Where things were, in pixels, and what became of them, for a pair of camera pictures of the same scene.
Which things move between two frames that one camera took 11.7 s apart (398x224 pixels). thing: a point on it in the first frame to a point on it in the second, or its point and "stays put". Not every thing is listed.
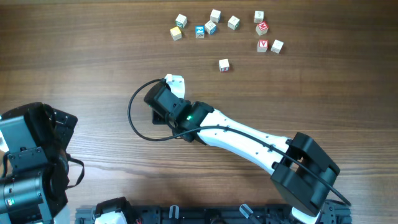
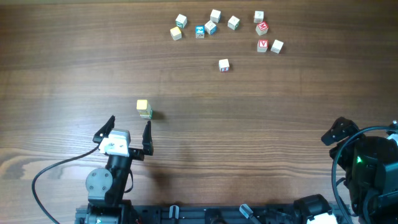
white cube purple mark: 224,65 stays put
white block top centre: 216,15 stays put
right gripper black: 158,119 to 336,132
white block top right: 259,17 stays put
